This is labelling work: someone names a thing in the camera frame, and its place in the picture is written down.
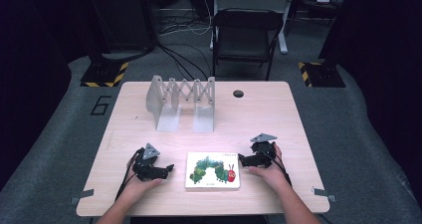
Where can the white caterpillar picture book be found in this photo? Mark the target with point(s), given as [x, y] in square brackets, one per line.
[212, 171]

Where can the person's left hand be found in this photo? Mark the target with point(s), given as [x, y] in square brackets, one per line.
[141, 186]

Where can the grey folding metal book rack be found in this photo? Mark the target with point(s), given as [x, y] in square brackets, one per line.
[180, 101]

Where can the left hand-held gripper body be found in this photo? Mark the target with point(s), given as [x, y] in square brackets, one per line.
[147, 166]

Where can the black cabinet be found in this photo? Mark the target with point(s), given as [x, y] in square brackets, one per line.
[122, 18]

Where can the person's right hand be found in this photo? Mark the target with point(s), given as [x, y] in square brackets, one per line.
[273, 176]

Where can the black folding chair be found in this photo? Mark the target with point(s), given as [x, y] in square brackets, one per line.
[245, 40]

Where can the grey tape strip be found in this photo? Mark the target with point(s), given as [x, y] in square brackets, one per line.
[81, 195]
[325, 194]

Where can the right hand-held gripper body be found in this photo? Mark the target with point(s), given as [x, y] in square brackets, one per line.
[262, 152]

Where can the black yellow striped stand base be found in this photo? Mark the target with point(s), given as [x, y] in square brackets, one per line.
[104, 74]
[323, 74]

